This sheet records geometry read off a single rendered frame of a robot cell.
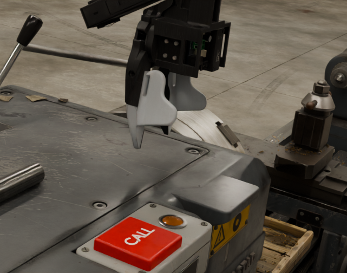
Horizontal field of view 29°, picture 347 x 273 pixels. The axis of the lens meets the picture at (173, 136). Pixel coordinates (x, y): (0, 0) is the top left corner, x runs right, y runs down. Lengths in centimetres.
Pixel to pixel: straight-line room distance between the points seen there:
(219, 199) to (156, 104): 12
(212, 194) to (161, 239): 15
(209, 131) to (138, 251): 49
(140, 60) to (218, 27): 9
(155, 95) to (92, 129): 18
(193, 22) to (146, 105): 10
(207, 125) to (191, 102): 27
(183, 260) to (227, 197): 13
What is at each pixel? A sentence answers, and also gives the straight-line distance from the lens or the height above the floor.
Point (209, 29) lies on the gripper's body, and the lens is 72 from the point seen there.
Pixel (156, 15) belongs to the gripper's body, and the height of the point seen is 143.
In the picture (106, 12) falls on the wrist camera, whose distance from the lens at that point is 78.
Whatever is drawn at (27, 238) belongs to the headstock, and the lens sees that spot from 64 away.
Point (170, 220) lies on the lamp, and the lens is 68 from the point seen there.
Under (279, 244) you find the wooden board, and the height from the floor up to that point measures 89.
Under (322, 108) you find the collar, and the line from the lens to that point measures 160.
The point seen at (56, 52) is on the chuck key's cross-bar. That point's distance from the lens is 101.
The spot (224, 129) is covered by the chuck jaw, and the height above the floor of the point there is 120.
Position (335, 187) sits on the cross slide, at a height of 96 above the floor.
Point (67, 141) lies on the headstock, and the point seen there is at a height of 125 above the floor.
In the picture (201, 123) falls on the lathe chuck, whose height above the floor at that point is 122.
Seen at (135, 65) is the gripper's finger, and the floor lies 138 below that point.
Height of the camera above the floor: 157
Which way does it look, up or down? 20 degrees down
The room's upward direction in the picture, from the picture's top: 7 degrees clockwise
